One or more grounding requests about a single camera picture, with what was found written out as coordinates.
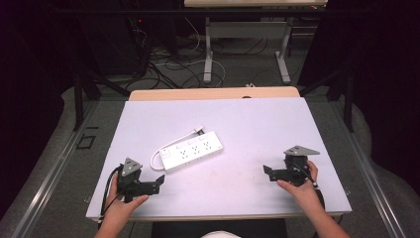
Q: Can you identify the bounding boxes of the black metal stand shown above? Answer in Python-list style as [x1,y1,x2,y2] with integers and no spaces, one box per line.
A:
[71,62,132,133]
[297,62,357,134]

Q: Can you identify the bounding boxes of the white power strip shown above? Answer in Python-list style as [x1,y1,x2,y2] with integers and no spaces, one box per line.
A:
[158,130,225,173]

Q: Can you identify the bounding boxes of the person's right hand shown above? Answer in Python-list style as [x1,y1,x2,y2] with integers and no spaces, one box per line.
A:
[275,160,321,212]

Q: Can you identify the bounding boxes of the bundle of black floor cables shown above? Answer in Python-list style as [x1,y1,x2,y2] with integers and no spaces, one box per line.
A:
[127,16,206,90]

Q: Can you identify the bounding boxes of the aluminium floor rail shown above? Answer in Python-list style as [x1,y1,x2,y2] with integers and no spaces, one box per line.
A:
[329,98,409,238]
[9,98,100,238]

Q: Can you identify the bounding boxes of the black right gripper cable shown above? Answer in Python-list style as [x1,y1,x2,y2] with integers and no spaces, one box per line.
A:
[292,162,327,210]

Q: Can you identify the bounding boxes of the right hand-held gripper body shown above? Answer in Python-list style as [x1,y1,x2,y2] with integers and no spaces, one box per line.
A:
[269,145,322,187]

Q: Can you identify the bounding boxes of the black floor socket cover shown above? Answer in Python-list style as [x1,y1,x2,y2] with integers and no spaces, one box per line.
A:
[75,134,97,151]

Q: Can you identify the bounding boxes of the white table mat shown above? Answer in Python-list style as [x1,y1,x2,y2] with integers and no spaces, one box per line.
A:
[85,96,353,222]

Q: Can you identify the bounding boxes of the white power strip cable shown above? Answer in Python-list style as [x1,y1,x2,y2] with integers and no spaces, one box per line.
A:
[150,130,199,172]

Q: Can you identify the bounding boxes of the white floor cable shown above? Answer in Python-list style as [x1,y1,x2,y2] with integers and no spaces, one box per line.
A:
[155,18,227,89]

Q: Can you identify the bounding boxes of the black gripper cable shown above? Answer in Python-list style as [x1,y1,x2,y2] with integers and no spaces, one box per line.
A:
[97,164,124,230]
[292,162,327,210]

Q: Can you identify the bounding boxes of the person's left hand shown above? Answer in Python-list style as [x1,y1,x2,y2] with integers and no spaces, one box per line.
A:
[104,172,151,229]

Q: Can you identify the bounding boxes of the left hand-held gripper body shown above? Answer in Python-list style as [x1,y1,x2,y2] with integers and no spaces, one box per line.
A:
[116,157,161,203]

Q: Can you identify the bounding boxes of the white desk with metal legs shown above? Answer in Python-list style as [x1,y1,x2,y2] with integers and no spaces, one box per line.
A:
[183,0,329,85]

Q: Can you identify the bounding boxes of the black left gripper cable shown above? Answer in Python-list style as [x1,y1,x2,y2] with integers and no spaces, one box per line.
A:
[97,164,124,230]

